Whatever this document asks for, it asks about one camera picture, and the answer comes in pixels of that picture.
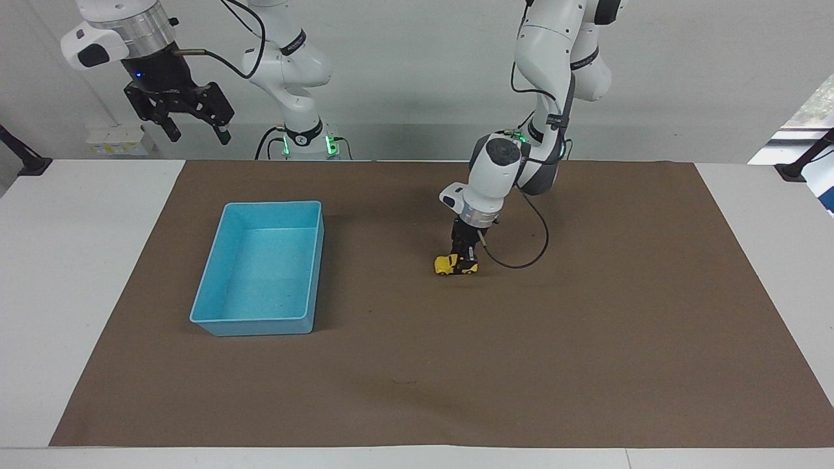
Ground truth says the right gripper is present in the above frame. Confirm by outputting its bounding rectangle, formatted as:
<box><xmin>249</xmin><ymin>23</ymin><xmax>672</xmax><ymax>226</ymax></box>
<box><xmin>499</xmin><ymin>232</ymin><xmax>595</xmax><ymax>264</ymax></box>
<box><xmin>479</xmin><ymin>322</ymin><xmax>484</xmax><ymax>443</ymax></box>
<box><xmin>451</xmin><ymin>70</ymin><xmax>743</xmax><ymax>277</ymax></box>
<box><xmin>121</xmin><ymin>46</ymin><xmax>236</xmax><ymax>146</ymax></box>

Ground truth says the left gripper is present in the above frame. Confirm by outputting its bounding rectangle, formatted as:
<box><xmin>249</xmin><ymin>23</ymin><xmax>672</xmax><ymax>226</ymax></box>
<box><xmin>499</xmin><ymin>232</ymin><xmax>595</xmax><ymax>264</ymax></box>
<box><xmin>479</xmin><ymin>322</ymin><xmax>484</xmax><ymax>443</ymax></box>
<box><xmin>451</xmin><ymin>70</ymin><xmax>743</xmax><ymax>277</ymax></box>
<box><xmin>452</xmin><ymin>218</ymin><xmax>489</xmax><ymax>248</ymax></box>

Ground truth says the yellow toy beetle car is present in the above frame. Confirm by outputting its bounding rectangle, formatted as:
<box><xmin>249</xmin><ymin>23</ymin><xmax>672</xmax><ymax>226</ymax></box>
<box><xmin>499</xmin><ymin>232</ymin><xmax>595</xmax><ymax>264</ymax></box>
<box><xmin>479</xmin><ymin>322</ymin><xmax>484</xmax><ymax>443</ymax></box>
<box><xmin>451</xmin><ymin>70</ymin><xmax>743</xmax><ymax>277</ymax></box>
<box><xmin>434</xmin><ymin>253</ymin><xmax>479</xmax><ymax>277</ymax></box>

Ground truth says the small white box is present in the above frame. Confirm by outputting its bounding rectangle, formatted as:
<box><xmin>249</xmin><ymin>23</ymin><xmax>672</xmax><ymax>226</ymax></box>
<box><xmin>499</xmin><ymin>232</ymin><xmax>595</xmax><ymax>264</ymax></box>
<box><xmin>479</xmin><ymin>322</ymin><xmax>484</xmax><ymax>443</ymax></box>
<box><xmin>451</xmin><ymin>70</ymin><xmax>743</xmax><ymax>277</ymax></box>
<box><xmin>86</xmin><ymin>124</ymin><xmax>158</xmax><ymax>158</ymax></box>

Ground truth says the black stand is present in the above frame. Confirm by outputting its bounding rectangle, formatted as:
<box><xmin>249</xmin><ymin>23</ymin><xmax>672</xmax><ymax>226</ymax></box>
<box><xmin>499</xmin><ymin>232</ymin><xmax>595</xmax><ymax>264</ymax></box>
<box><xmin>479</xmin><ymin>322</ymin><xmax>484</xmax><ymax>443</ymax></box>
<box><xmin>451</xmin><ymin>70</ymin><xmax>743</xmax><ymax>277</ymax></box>
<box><xmin>0</xmin><ymin>124</ymin><xmax>53</xmax><ymax>177</ymax></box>
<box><xmin>773</xmin><ymin>127</ymin><xmax>834</xmax><ymax>182</ymax></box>

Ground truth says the light blue plastic bin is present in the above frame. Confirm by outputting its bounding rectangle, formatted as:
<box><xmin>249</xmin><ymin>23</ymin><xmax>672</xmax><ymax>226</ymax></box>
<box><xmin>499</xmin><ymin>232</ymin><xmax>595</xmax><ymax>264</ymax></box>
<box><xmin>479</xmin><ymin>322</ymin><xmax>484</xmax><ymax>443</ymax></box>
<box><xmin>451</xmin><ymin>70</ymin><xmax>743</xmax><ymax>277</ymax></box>
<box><xmin>189</xmin><ymin>200</ymin><xmax>325</xmax><ymax>337</ymax></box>

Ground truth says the window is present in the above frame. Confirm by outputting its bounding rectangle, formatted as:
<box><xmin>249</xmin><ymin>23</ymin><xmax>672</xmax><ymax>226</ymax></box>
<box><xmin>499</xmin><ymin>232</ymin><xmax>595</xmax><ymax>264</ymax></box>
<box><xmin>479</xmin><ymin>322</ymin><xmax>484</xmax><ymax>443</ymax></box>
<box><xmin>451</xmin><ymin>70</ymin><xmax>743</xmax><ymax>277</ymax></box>
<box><xmin>748</xmin><ymin>72</ymin><xmax>834</xmax><ymax>165</ymax></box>

